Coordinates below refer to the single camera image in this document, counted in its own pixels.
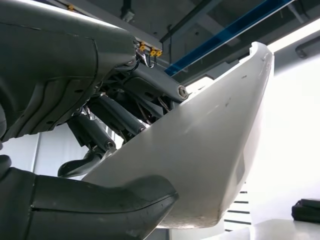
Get yellow ceiling connectors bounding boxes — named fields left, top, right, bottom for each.
left=138, top=41, right=163, bottom=58

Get blue ceiling beam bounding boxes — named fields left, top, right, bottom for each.
left=163, top=0, right=296, bottom=77

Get black bag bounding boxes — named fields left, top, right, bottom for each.
left=291, top=198, right=320, bottom=223

